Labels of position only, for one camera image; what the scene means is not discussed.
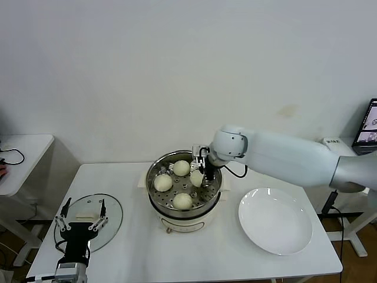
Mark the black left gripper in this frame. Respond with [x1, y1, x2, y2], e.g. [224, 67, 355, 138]
[54, 197, 109, 261]

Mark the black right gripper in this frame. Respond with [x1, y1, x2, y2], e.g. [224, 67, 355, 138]
[189, 152, 218, 189]

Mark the glass pot lid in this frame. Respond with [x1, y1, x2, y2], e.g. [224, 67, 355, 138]
[54, 193, 123, 254]

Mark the white steamed baozi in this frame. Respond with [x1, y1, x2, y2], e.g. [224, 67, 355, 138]
[173, 193, 194, 210]
[153, 174, 174, 192]
[190, 170, 204, 187]
[173, 160, 191, 177]

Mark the perforated steel steamer basket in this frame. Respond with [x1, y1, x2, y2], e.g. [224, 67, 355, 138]
[137, 150, 231, 213]

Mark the white round plate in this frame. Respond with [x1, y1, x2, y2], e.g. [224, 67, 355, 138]
[237, 187, 313, 256]

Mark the white laptop side table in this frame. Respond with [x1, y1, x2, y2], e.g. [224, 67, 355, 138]
[320, 137, 377, 259]

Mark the dark open laptop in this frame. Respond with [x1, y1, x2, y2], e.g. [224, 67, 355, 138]
[352, 98, 377, 156]

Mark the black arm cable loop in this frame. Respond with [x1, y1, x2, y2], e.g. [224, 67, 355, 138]
[220, 163, 247, 179]

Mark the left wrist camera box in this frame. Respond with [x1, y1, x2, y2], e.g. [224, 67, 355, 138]
[55, 261, 80, 281]

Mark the white cable side table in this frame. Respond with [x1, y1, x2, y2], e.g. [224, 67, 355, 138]
[0, 134, 55, 268]

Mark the looped black cable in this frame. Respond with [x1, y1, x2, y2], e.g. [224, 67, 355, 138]
[0, 148, 25, 166]

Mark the black cable with adapter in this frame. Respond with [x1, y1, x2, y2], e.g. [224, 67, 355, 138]
[320, 190, 345, 279]

